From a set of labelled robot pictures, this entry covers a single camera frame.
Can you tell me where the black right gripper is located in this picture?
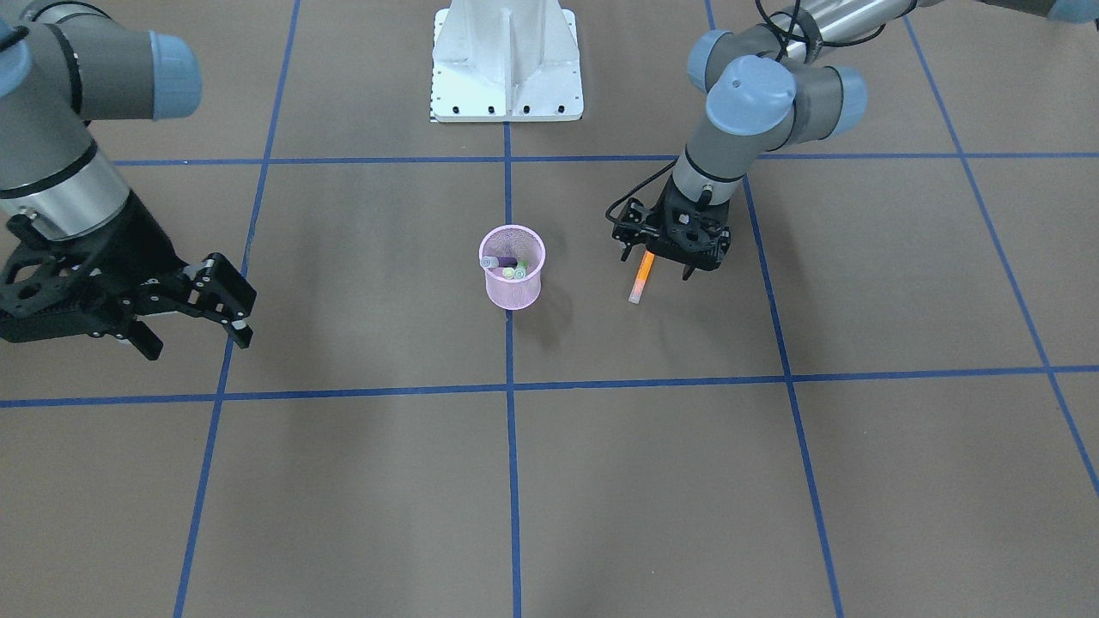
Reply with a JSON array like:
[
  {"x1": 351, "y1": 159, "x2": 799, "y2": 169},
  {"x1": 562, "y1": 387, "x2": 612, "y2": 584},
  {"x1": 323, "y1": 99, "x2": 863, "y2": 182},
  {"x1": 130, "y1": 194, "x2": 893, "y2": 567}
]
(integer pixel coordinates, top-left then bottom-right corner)
[{"x1": 1, "y1": 191, "x2": 258, "y2": 361}]

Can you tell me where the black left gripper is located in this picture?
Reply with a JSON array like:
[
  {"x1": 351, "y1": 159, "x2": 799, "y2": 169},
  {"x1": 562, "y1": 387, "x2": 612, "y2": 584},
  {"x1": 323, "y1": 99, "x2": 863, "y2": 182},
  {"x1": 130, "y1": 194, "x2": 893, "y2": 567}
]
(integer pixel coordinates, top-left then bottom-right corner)
[{"x1": 610, "y1": 189, "x2": 732, "y2": 282}]

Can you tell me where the orange highlighter pen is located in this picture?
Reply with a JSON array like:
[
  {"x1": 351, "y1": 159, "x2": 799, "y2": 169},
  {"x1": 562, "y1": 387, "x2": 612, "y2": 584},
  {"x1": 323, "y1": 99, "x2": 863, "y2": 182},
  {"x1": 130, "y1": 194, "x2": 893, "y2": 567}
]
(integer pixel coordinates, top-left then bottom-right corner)
[{"x1": 628, "y1": 250, "x2": 656, "y2": 305}]

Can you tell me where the purple highlighter pen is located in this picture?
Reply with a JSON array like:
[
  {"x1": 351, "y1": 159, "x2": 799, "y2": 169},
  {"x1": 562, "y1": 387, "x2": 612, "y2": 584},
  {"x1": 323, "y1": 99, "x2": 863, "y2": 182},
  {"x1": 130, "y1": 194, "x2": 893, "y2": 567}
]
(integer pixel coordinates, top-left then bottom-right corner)
[{"x1": 479, "y1": 255, "x2": 519, "y2": 271}]

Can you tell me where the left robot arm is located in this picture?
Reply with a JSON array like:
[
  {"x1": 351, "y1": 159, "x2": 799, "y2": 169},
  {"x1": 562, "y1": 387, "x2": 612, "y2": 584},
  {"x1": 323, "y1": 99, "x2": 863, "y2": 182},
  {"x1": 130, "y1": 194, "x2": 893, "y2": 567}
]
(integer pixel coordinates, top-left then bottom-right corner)
[{"x1": 604, "y1": 1, "x2": 923, "y2": 279}]

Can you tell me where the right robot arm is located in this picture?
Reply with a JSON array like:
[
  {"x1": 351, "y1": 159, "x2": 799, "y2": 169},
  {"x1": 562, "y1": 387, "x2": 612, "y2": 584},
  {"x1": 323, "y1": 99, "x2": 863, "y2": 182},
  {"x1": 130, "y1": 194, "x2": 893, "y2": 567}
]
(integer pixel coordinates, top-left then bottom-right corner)
[{"x1": 1, "y1": 1, "x2": 258, "y2": 361}]

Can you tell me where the brown paper table mat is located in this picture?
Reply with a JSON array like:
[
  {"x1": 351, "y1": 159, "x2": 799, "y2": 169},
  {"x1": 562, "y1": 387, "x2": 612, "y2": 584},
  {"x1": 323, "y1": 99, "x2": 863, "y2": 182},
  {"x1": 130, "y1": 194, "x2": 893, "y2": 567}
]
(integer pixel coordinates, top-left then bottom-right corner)
[{"x1": 2, "y1": 1, "x2": 1098, "y2": 617}]

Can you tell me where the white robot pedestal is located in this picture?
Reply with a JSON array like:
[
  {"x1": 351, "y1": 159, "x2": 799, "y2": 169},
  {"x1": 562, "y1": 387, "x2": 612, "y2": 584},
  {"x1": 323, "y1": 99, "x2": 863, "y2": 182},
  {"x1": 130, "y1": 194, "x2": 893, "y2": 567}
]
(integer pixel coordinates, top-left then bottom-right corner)
[{"x1": 429, "y1": 1, "x2": 585, "y2": 123}]

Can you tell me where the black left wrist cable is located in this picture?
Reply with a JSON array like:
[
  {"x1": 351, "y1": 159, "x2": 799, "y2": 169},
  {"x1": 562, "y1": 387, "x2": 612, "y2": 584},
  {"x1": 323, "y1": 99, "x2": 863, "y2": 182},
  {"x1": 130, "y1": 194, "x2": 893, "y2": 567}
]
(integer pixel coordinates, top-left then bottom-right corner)
[{"x1": 606, "y1": 0, "x2": 808, "y2": 227}]

